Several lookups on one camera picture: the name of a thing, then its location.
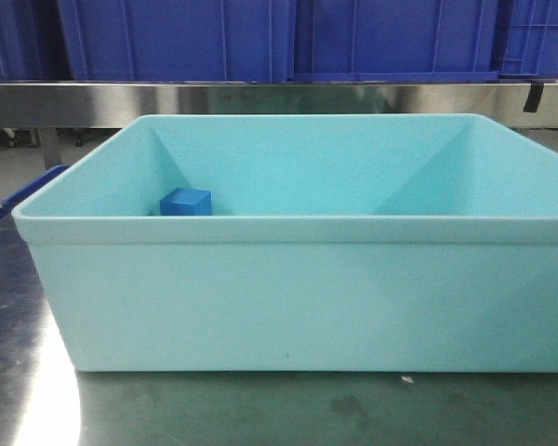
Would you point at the small blue cube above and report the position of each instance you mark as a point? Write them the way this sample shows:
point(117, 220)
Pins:
point(187, 202)

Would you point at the light teal plastic tub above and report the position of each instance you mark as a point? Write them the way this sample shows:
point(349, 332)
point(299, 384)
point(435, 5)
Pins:
point(368, 242)

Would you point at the large blue crate centre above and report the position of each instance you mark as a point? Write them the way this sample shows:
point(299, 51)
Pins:
point(280, 41)

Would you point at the blue bin edge left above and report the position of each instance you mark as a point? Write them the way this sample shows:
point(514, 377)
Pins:
point(19, 195)

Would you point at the black tape strip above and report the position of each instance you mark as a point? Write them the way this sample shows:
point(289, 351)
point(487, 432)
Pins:
point(534, 96)

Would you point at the blue crate far right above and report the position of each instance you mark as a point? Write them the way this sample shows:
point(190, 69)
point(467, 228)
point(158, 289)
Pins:
point(526, 39)

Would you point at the blue crate far left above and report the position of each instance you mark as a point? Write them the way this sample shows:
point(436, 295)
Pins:
point(32, 46)

